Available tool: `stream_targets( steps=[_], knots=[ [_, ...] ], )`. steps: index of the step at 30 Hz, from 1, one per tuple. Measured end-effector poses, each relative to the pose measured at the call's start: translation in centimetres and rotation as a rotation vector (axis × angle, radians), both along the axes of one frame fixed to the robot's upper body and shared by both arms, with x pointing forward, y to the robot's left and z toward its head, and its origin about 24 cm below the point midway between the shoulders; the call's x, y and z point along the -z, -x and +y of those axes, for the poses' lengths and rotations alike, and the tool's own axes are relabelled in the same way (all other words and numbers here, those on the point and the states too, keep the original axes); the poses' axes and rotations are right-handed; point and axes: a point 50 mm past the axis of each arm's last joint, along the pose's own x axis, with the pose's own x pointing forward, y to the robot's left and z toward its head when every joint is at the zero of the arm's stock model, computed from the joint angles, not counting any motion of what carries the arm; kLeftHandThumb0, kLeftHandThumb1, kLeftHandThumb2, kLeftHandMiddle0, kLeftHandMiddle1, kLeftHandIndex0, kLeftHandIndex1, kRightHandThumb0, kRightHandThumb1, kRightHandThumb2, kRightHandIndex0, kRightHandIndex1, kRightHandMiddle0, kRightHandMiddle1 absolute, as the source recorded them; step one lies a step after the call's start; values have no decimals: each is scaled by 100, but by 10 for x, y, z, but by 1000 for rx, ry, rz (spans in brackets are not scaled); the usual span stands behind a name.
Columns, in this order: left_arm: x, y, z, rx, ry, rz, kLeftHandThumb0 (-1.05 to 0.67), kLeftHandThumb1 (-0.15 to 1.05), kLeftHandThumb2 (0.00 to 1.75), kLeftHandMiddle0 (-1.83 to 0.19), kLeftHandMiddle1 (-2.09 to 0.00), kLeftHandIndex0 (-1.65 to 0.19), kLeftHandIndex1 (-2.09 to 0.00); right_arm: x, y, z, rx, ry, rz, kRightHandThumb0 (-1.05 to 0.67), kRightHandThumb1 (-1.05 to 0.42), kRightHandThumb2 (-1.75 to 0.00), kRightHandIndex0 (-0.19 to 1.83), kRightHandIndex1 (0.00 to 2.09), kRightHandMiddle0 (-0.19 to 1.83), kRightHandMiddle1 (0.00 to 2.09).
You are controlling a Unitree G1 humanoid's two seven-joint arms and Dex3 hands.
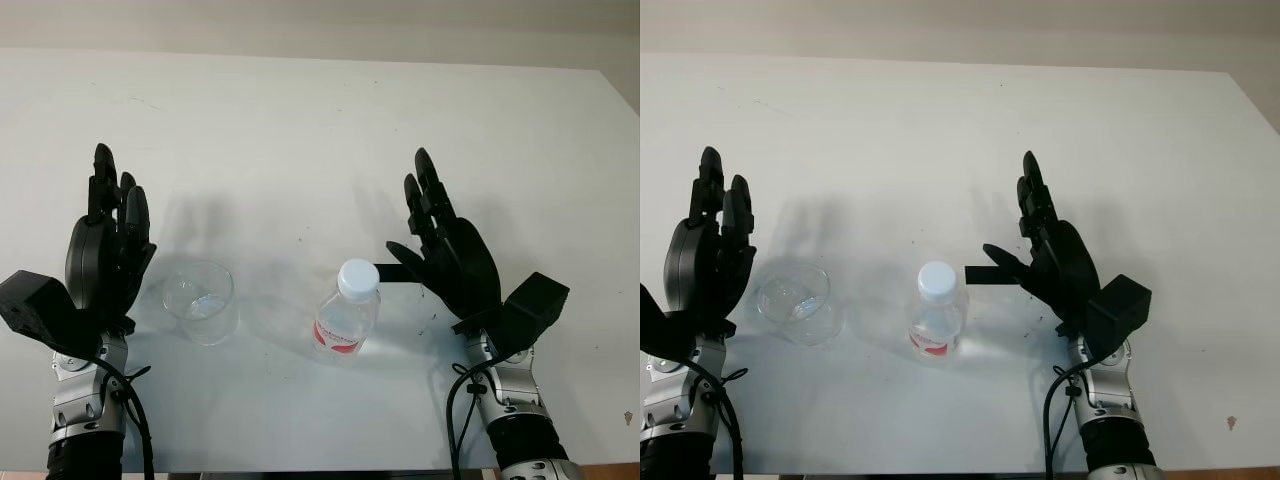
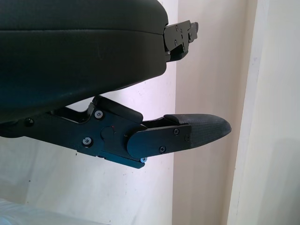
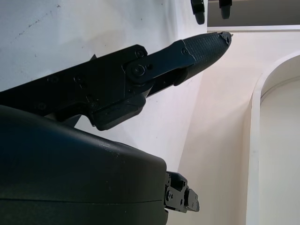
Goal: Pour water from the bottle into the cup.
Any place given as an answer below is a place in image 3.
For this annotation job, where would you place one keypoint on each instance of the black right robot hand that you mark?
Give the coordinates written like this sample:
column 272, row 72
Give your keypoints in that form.
column 70, row 178

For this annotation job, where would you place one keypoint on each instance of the white basin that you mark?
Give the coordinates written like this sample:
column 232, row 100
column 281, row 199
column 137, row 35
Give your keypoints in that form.
column 254, row 140

